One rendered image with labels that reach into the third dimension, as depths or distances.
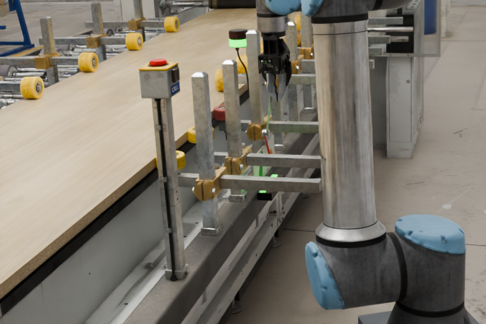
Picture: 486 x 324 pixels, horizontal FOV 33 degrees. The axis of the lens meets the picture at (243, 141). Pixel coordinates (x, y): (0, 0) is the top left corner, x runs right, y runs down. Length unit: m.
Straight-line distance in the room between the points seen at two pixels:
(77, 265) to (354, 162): 0.71
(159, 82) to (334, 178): 0.44
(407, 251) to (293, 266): 1.90
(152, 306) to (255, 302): 1.50
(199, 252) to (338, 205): 0.54
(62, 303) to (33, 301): 0.13
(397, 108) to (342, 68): 3.28
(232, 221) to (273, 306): 1.07
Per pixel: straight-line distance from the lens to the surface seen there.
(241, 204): 2.43
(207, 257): 2.11
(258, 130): 2.60
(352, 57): 1.66
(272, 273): 3.59
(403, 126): 4.95
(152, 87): 1.84
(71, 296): 1.98
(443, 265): 1.79
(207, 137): 2.13
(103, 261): 2.10
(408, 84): 4.89
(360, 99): 1.67
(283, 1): 2.20
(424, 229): 1.80
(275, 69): 2.36
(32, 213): 1.96
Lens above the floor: 1.58
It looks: 17 degrees down
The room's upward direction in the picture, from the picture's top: 3 degrees counter-clockwise
